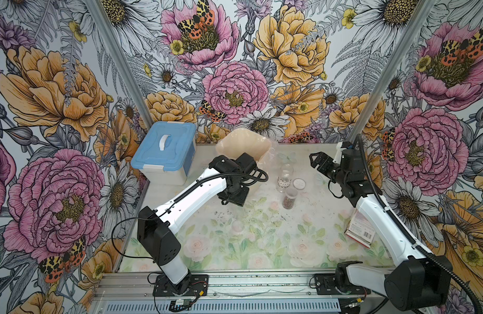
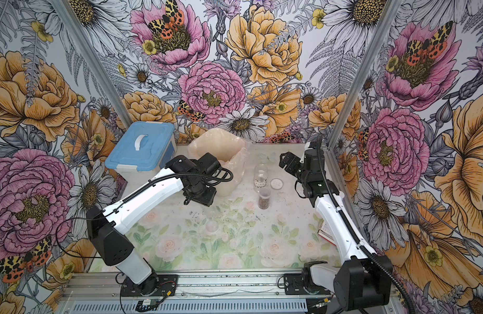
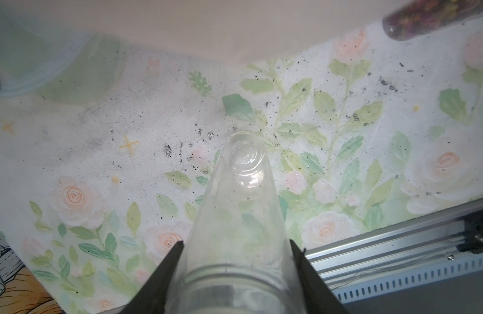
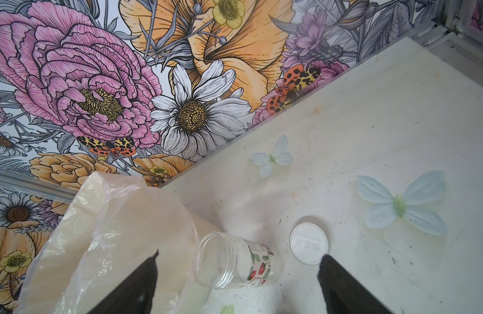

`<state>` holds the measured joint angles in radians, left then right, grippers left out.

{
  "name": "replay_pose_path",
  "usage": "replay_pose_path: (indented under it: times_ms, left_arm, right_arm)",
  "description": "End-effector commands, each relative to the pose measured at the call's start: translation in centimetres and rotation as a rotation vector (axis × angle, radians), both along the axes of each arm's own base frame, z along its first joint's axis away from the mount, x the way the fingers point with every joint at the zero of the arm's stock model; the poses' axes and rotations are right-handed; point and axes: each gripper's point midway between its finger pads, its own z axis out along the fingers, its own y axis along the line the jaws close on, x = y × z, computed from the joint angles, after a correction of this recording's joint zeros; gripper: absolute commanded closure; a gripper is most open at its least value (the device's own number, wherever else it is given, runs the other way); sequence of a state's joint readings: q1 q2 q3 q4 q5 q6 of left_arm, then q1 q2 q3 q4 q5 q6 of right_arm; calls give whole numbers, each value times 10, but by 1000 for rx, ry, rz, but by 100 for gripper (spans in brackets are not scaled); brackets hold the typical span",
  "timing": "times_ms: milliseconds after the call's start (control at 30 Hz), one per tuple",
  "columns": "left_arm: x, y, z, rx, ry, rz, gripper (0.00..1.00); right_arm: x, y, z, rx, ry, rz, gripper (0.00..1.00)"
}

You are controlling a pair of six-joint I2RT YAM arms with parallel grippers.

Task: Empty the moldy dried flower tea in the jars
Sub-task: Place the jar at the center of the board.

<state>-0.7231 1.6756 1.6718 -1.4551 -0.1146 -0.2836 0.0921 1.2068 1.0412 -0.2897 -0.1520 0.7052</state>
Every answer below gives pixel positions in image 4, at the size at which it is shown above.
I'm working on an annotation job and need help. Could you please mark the clear jar with rose tea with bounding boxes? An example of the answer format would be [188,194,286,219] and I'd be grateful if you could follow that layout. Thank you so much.
[192,232,283,290]

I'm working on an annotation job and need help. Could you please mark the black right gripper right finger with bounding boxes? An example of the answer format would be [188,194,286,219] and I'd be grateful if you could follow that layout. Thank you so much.
[317,255,391,314]

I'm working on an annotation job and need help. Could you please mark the white jar lid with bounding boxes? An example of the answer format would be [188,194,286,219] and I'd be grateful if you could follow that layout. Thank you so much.
[289,222,329,266]

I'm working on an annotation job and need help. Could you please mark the bin with pink bag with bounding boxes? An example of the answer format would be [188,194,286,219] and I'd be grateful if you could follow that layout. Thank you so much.
[17,172,216,313]

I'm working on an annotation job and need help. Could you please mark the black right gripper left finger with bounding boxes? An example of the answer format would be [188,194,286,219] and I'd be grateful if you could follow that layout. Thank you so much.
[89,250,159,314]

